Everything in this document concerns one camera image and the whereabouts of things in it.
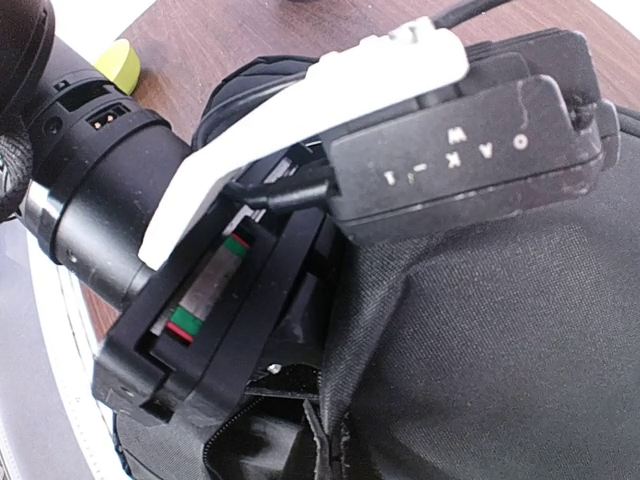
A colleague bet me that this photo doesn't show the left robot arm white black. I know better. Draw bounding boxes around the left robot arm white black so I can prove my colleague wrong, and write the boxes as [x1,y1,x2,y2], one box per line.
[1,1,345,426]

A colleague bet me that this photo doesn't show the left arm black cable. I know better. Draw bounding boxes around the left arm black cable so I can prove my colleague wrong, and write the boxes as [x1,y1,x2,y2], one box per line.
[224,0,516,214]

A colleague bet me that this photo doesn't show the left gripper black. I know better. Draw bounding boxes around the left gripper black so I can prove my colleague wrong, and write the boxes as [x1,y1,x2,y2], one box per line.
[92,202,346,425]

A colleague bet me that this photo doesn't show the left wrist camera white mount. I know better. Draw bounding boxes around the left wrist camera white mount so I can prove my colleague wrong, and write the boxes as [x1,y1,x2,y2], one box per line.
[137,15,606,271]

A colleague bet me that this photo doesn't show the green plastic bowl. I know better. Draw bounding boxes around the green plastic bowl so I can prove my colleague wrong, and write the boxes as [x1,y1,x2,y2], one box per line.
[94,38,142,96]

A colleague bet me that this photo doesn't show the aluminium front rail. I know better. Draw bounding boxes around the aluminium front rail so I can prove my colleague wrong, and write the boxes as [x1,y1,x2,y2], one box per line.
[1,221,128,479]

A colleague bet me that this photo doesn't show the black student bag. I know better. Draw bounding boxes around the black student bag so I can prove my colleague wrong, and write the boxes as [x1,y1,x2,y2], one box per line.
[115,55,639,479]

